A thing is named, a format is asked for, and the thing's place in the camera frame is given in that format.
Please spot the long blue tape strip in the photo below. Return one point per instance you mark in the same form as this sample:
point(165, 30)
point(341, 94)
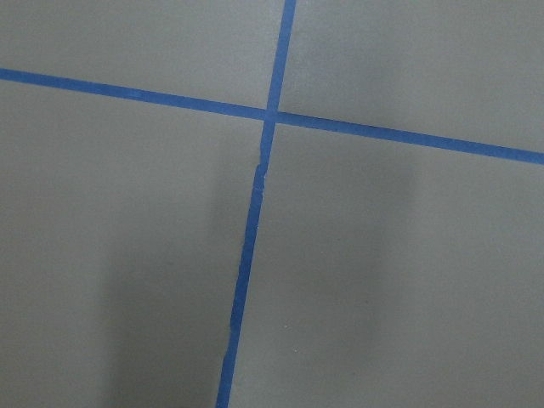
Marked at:
point(256, 202)

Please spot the crossing blue tape strip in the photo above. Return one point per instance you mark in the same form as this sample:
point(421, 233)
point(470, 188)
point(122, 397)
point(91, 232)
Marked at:
point(296, 120)

